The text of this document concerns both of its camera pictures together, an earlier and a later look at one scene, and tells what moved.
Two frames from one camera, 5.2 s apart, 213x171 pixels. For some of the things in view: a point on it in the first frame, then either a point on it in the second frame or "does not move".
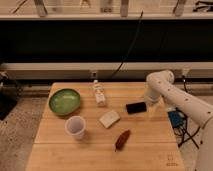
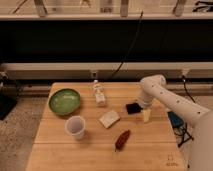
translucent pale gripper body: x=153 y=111 -> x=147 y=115
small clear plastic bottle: x=99 y=94 does not move
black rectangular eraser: x=136 y=107 does not move
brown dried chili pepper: x=122 y=139 does not move
